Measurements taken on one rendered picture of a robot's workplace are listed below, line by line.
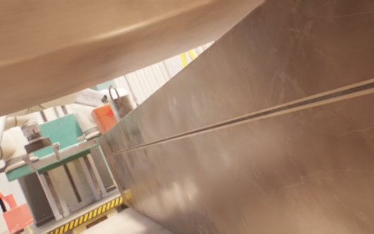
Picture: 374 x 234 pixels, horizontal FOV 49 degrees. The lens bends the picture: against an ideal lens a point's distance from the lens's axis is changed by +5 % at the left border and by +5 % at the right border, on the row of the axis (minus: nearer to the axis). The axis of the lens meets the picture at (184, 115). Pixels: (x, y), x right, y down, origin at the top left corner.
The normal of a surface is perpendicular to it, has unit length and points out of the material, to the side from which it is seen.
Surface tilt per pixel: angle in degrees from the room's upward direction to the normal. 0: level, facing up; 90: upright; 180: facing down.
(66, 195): 90
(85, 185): 90
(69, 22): 90
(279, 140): 90
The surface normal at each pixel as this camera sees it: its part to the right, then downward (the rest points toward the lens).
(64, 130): 0.39, -0.17
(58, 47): 0.54, 0.54
